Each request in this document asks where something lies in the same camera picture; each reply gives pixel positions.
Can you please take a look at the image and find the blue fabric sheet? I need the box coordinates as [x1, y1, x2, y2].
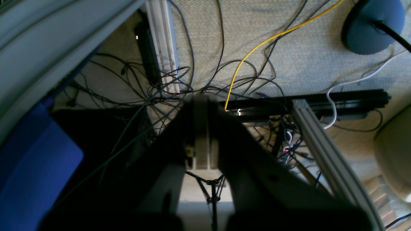
[0, 98, 83, 231]

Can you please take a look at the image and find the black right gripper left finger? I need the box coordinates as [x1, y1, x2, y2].
[39, 95, 195, 231]

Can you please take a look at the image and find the white cable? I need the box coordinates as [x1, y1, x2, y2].
[323, 50, 408, 130]

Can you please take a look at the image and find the round dark lamp base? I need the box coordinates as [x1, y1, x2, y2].
[341, 0, 411, 55]

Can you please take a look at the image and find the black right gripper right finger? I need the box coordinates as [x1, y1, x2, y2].
[211, 106, 373, 231]

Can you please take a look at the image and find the black aluminium floor rail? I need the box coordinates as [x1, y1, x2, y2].
[226, 89, 391, 123]

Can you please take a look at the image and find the yellow cable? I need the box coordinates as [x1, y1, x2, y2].
[224, 0, 344, 111]

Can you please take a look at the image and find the silver aluminium frame leg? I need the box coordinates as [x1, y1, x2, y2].
[292, 99, 386, 231]

